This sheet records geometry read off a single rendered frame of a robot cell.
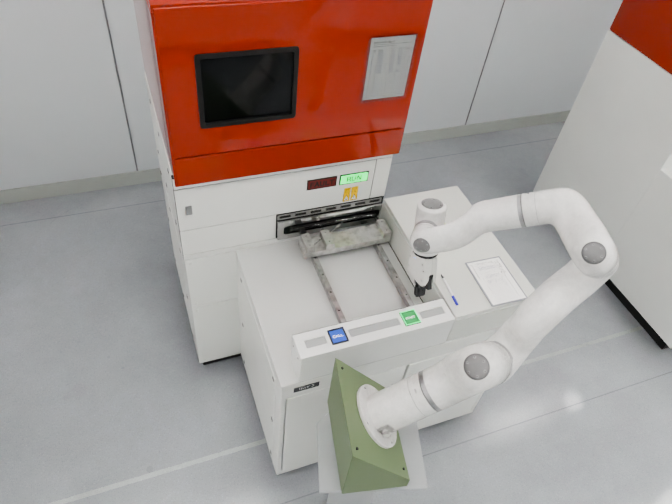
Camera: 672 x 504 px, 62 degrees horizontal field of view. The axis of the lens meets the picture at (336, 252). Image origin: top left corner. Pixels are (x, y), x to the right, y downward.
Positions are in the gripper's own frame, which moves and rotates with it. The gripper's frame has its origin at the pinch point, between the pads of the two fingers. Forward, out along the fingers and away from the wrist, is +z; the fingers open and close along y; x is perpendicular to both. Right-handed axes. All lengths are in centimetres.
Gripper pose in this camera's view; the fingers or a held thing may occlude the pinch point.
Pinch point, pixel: (419, 290)
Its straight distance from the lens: 179.7
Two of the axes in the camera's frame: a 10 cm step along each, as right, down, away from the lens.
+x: 9.3, -1.9, 3.0
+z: -0.2, 8.1, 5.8
